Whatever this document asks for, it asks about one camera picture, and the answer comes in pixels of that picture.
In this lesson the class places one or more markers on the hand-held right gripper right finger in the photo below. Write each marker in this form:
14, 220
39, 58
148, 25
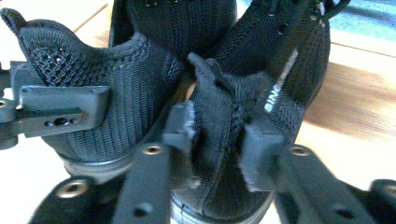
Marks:
264, 161

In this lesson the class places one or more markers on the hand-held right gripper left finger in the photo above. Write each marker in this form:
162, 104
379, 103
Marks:
146, 186

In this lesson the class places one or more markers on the black knit shoe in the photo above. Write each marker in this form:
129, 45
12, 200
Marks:
218, 102
134, 93

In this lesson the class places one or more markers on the black shoelace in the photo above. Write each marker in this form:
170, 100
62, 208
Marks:
337, 7

